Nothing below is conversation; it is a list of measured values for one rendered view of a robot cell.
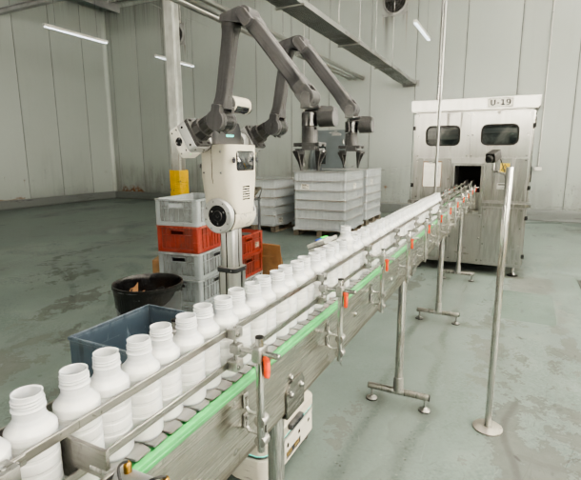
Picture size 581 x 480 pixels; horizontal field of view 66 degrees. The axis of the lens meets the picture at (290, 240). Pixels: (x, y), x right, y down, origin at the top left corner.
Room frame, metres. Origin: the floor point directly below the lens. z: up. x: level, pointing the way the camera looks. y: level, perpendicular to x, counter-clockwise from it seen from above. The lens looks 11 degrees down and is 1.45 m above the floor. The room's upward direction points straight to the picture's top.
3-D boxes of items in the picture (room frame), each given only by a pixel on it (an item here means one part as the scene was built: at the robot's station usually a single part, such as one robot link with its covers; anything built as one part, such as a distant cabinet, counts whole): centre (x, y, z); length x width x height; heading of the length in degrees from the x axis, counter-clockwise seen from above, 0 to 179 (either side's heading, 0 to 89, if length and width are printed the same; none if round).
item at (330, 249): (1.39, -0.12, 1.08); 0.06 x 0.06 x 0.17
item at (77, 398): (0.56, 0.29, 1.08); 0.06 x 0.06 x 0.17
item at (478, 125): (6.13, -2.48, 1.05); 1.60 x 1.40 x 2.10; 153
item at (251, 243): (4.54, 0.60, 0.55); 0.61 x 0.41 x 0.22; 156
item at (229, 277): (2.06, 0.28, 0.74); 0.11 x 0.11 x 0.40; 63
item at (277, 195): (9.21, 0.44, 0.50); 1.23 x 1.05 x 1.00; 152
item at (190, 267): (3.86, 0.82, 0.55); 0.61 x 0.41 x 0.22; 161
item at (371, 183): (9.97, -1.38, 0.59); 1.25 x 1.03 x 1.17; 155
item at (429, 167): (5.62, -1.77, 1.22); 0.23 x 0.03 x 0.32; 63
